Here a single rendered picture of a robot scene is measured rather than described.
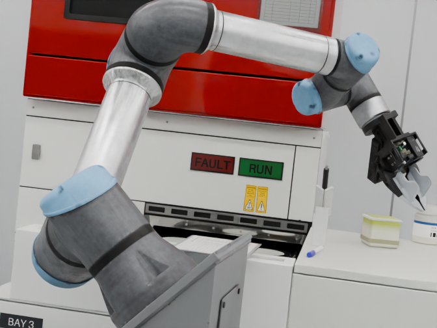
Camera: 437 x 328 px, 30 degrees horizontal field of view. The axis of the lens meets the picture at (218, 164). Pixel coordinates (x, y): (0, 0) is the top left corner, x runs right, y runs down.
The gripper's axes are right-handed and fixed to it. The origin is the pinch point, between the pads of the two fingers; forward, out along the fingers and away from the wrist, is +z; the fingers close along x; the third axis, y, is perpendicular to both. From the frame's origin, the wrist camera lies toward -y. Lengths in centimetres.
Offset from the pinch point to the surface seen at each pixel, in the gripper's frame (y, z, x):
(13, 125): -210, -143, -13
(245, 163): -45, -36, -7
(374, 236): -18.4, -0.6, -0.6
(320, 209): -12.6, -10.0, -13.7
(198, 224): -57, -28, -21
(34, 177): -72, -61, -52
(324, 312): 1.5, 11.4, -33.1
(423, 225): -26.3, 0.5, 19.5
